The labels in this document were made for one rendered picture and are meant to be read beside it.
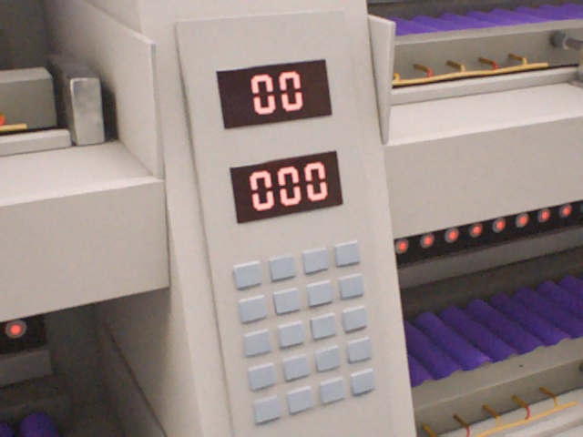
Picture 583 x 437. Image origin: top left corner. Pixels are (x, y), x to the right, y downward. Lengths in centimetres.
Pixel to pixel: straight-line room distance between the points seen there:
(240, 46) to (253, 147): 4
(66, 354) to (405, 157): 25
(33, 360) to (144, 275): 17
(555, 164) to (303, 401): 17
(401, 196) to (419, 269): 21
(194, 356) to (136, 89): 10
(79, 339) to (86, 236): 21
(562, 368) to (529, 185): 14
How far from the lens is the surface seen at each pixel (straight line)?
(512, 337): 53
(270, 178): 31
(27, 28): 50
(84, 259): 31
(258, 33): 31
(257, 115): 31
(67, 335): 51
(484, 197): 38
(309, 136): 32
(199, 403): 32
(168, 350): 35
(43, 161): 33
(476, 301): 56
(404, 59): 43
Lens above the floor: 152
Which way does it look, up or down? 7 degrees down
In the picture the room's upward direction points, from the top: 7 degrees counter-clockwise
